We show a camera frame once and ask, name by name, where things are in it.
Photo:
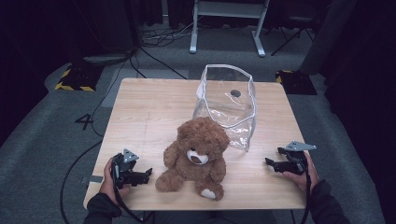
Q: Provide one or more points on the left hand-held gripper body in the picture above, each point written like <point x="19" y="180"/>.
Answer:
<point x="124" y="174"/>

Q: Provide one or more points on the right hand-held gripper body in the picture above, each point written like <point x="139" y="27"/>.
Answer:
<point x="297" y="158"/>

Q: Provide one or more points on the brown teddy bear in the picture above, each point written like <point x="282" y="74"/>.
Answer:
<point x="199" y="140"/>

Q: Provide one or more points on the clear plastic bag white trim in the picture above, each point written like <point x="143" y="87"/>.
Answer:
<point x="230" y="105"/>

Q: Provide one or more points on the person's left hand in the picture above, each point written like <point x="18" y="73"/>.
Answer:
<point x="107" y="185"/>

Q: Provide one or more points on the person's right hand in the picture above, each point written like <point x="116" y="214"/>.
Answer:
<point x="300" y="180"/>

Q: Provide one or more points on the grey tape piece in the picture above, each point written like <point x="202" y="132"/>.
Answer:
<point x="95" y="179"/>

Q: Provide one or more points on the black tripod stand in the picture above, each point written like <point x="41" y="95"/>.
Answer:
<point x="291" y="34"/>

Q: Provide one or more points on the grey curtain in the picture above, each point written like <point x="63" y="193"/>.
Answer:
<point x="327" y="37"/>

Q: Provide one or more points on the black yellow striped base plate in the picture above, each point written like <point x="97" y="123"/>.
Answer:
<point x="79" y="79"/>
<point x="295" y="82"/>

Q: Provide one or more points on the white desk frame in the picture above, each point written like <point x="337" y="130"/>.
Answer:
<point x="229" y="11"/>

